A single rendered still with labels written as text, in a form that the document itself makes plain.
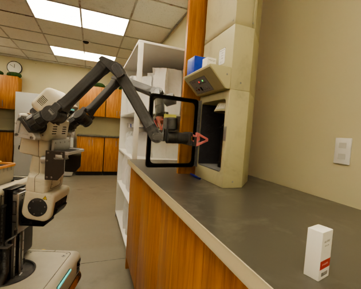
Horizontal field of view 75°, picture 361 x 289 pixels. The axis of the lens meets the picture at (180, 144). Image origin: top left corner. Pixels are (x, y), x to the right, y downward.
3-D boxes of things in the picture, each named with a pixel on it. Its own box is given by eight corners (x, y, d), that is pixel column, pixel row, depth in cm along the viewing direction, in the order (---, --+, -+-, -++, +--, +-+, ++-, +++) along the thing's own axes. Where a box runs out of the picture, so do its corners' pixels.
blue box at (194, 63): (202, 78, 136) (203, 63, 136) (210, 75, 127) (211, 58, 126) (186, 76, 133) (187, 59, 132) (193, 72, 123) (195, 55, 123)
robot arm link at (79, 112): (121, 81, 177) (114, 70, 170) (133, 84, 170) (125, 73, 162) (81, 125, 163) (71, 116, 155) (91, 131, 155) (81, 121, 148)
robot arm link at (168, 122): (153, 141, 121) (152, 140, 112) (154, 118, 122) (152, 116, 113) (176, 141, 121) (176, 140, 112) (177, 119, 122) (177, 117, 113)
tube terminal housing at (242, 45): (230, 175, 151) (239, 53, 147) (264, 187, 121) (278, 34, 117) (194, 175, 142) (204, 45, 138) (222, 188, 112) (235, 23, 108)
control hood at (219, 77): (200, 97, 139) (201, 79, 139) (230, 89, 109) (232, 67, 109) (182, 94, 135) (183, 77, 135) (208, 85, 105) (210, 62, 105)
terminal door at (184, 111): (193, 167, 140) (198, 99, 138) (145, 167, 125) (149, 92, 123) (193, 167, 140) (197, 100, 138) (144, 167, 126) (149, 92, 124)
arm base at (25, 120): (31, 118, 122) (17, 117, 110) (44, 110, 122) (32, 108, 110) (41, 132, 123) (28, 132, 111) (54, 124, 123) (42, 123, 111)
